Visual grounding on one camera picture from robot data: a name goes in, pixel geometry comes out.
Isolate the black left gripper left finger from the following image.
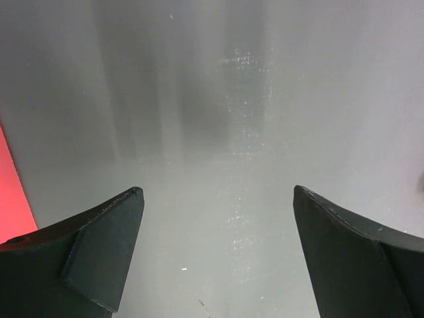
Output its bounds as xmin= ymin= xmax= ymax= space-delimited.
xmin=1 ymin=187 xmax=144 ymax=317

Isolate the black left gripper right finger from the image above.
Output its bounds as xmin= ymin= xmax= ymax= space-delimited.
xmin=293 ymin=185 xmax=423 ymax=317

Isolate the red folder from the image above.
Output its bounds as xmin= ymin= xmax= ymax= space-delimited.
xmin=0 ymin=129 xmax=37 ymax=243

